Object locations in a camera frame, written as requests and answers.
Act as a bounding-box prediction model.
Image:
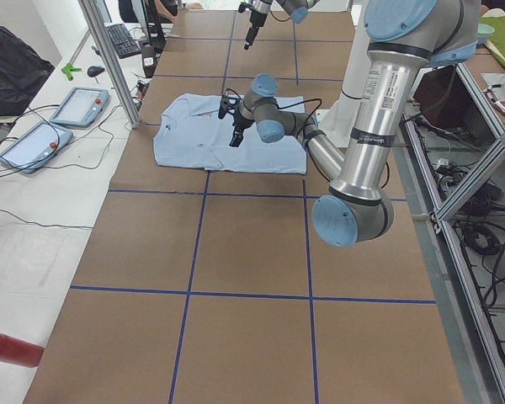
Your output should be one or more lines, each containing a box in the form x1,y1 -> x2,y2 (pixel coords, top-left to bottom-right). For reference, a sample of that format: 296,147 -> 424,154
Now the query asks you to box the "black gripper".
243,10 -> 266,51
229,109 -> 248,147

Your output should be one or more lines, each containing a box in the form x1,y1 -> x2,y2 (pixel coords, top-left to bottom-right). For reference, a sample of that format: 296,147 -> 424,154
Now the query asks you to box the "light blue t-shirt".
153,93 -> 307,174

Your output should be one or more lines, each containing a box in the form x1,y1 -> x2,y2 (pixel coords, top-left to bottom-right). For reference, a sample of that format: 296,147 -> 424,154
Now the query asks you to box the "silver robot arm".
237,0 -> 318,51
219,1 -> 481,247

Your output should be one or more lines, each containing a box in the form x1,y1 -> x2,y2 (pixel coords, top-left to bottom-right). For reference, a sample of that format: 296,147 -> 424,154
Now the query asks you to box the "black box with label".
141,44 -> 157,78

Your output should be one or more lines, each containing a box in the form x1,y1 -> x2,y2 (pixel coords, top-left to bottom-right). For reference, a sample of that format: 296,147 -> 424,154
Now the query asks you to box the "black computer keyboard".
105,24 -> 141,59

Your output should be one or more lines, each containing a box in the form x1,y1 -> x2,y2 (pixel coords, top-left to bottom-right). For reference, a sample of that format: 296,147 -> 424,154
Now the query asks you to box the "black computer mouse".
87,66 -> 105,77

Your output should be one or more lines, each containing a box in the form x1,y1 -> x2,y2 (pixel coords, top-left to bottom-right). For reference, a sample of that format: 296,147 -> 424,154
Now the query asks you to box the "far blue teach pendant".
50,87 -> 109,128

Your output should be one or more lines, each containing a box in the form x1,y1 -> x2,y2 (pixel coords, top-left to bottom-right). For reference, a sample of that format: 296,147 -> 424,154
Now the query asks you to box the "blue teach pendant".
0,121 -> 73,173
50,87 -> 109,128

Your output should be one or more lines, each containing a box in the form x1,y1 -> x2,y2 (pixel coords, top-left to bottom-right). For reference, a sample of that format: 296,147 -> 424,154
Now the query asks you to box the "green plastic tool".
61,63 -> 82,81

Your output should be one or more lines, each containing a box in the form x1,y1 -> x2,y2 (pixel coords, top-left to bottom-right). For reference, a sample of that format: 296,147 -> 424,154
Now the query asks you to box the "near blue teach pendant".
0,121 -> 73,173

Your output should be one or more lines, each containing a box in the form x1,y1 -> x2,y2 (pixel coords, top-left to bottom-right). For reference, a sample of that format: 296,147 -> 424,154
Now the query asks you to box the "person in black jacket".
0,25 -> 55,116

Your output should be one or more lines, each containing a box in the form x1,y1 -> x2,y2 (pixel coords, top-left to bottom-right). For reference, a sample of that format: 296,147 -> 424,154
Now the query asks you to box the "red cylinder tube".
0,333 -> 45,368

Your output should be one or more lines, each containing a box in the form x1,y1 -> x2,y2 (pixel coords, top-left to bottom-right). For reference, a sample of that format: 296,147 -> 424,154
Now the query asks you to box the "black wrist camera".
218,95 -> 241,120

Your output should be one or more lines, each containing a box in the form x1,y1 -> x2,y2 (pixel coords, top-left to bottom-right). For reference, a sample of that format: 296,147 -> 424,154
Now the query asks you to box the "aluminium frame post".
78,0 -> 141,129

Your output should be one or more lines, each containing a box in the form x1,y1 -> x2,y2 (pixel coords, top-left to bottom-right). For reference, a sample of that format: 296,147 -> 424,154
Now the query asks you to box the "aluminium lattice frame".
396,56 -> 505,403

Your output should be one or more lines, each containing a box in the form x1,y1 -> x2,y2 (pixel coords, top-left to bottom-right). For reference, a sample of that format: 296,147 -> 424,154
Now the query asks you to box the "black cable bundle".
420,117 -> 505,312

